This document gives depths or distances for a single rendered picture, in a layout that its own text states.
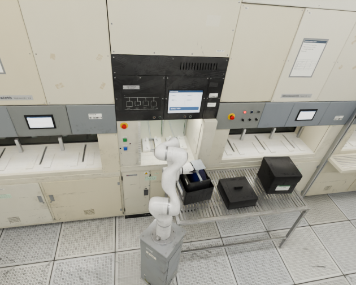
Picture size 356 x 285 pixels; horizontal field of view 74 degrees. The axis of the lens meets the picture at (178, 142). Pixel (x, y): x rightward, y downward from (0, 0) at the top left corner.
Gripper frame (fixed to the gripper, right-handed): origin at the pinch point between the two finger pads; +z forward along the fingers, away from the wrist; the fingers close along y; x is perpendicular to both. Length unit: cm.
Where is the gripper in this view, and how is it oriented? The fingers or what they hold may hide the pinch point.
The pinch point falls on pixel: (197, 166)
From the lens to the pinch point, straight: 209.6
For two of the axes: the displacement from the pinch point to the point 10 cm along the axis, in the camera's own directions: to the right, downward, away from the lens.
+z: 9.4, -1.3, 3.2
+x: 0.9, -7.9, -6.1
